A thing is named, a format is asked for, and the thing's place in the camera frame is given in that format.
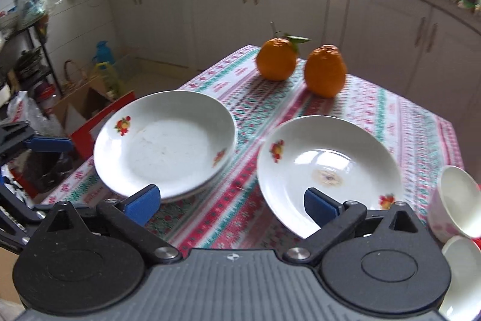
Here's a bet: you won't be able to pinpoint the black metal shelf rack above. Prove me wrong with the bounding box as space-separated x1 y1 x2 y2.
1 0 64 96

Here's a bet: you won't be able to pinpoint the white bottom plate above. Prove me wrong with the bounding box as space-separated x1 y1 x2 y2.
157 150 238 205

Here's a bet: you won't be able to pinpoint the white bowl pink base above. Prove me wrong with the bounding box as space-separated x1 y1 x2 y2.
440 236 481 320

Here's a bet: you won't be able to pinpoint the white bowl pink flowers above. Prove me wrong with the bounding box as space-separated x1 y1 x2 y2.
427 165 481 244

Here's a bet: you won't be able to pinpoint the patterned red green tablecloth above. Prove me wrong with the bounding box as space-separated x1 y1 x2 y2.
41 44 465 258

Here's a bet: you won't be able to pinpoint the white kitchen cabinets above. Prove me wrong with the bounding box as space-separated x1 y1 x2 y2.
111 0 480 174

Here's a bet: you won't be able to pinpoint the bumpy orange without leaf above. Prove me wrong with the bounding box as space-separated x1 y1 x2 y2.
303 45 347 99

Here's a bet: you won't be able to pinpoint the orange with leaf stem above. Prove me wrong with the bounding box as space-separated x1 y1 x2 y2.
255 21 310 82

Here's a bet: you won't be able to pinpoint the open cardboard box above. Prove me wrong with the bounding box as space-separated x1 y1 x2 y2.
52 76 135 160

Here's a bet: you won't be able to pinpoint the blue plastic bottle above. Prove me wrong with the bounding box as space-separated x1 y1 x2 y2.
92 41 115 64

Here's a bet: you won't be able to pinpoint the white stained fruit-print plate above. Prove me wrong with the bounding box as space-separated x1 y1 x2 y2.
257 116 404 239

